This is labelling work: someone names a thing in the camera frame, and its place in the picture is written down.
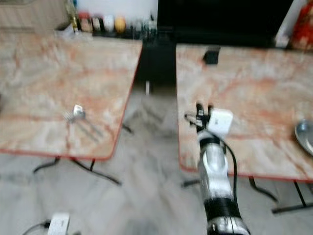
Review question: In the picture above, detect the black television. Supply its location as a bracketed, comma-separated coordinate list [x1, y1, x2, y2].
[157, 0, 294, 29]

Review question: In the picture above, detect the black round figurine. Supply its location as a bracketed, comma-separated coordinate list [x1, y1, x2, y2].
[93, 16, 104, 33]

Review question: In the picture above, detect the marble pattern folding table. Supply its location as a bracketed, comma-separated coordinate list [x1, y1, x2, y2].
[0, 33, 143, 186]

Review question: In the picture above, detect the small gold trophy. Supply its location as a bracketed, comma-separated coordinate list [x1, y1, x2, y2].
[68, 2, 80, 33]

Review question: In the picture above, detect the red object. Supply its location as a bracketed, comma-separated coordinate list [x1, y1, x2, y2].
[291, 0, 313, 50]

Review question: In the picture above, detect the steel spoon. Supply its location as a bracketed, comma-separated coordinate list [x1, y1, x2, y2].
[73, 104, 106, 138]

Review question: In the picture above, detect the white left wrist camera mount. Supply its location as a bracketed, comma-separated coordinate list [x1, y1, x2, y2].
[48, 212, 70, 235]

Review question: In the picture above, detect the red lid jar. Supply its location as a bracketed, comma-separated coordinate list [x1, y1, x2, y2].
[80, 13, 93, 34]

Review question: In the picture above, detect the orange egg figurine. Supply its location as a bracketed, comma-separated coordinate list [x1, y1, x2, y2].
[114, 16, 127, 34]

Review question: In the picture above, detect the light wooden cabinet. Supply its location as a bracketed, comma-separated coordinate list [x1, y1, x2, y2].
[0, 0, 72, 31]

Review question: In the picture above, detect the small black box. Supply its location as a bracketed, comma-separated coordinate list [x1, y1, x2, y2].
[203, 47, 221, 65]

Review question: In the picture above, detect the white egg figurine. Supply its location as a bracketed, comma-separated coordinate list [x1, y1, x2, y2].
[103, 15, 115, 33]

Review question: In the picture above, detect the steel fork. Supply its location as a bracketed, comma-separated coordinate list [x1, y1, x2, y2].
[64, 112, 101, 140]

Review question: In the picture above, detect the marble table with red edge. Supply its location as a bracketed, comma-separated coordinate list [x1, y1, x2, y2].
[176, 43, 313, 214]

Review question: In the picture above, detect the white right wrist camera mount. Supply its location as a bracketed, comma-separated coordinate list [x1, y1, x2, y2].
[207, 108, 234, 138]

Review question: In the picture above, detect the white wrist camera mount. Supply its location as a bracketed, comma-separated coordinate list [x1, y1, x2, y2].
[207, 108, 234, 138]
[48, 212, 70, 235]

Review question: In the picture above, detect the wide steel plate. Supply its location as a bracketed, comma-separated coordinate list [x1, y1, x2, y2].
[294, 119, 313, 156]

